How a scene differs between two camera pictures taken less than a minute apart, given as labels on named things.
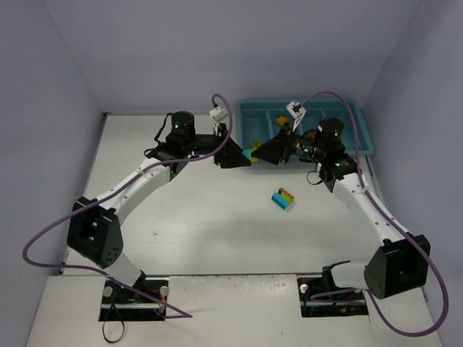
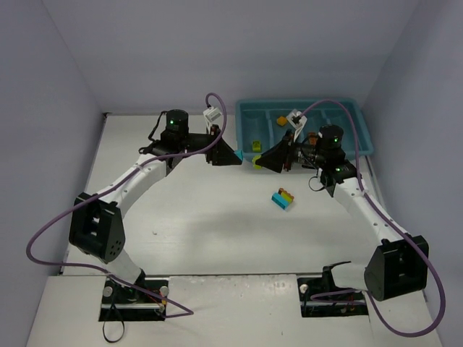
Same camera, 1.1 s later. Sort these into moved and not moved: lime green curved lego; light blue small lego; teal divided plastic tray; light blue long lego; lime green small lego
Moved: light blue small lego; lime green small lego
Not moved: lime green curved lego; teal divided plastic tray; light blue long lego
